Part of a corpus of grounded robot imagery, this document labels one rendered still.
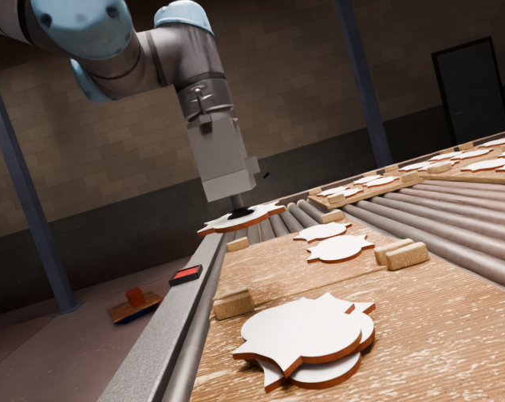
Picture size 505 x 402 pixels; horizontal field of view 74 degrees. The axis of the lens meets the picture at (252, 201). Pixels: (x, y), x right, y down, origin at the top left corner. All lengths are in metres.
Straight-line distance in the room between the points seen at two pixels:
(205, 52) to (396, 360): 0.42
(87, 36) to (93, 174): 5.83
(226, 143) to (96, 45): 0.19
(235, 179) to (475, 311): 0.31
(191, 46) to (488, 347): 0.46
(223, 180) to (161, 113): 5.48
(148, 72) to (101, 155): 5.64
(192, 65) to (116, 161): 5.58
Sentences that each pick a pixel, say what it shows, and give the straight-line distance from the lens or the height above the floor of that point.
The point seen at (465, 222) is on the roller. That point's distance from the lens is 0.79.
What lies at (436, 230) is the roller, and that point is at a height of 0.91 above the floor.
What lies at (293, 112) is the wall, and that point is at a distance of 5.90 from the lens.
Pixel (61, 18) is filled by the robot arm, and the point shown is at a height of 1.31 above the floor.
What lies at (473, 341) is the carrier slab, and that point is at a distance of 0.38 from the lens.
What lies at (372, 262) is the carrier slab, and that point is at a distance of 0.59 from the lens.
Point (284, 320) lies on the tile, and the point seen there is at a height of 0.96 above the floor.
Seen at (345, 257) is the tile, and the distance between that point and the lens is 0.61.
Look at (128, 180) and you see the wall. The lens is 5.97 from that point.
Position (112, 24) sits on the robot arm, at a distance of 0.36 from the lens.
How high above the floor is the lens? 1.14
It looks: 5 degrees down
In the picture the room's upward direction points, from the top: 17 degrees counter-clockwise
